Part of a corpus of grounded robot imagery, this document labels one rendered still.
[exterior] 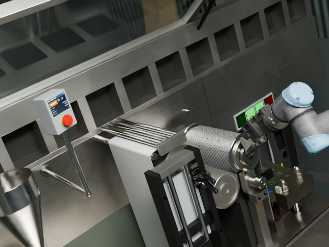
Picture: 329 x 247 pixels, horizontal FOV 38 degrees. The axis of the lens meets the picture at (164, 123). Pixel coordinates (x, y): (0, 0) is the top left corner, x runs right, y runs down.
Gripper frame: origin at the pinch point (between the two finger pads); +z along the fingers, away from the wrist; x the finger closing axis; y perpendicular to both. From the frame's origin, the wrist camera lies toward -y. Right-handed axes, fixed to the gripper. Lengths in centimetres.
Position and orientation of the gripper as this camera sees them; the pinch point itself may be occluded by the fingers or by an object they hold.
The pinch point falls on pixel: (250, 152)
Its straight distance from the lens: 159.6
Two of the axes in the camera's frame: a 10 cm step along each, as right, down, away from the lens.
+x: -7.5, 4.4, -4.9
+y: -5.9, -7.7, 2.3
